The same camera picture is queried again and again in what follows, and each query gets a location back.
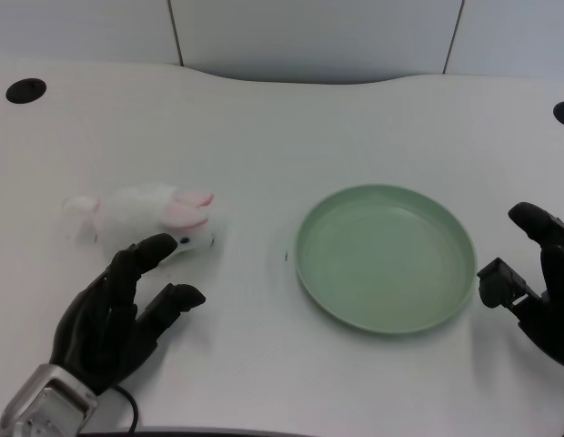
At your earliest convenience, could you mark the green round plate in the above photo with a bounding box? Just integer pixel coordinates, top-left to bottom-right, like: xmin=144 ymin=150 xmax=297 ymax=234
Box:
xmin=294 ymin=183 xmax=479 ymax=340

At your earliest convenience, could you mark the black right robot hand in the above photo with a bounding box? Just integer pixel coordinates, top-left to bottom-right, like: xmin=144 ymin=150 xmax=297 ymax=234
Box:
xmin=477 ymin=202 xmax=564 ymax=372

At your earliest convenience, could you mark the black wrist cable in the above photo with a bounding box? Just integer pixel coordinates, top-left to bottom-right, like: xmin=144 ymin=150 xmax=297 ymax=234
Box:
xmin=109 ymin=385 xmax=140 ymax=432

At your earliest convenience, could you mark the white plush rabbit doll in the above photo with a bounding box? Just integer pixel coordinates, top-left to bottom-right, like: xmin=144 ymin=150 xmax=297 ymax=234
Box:
xmin=63 ymin=182 xmax=218 ymax=252

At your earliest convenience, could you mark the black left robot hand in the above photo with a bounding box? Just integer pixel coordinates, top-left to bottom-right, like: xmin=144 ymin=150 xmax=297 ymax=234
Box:
xmin=49 ymin=233 xmax=207 ymax=396

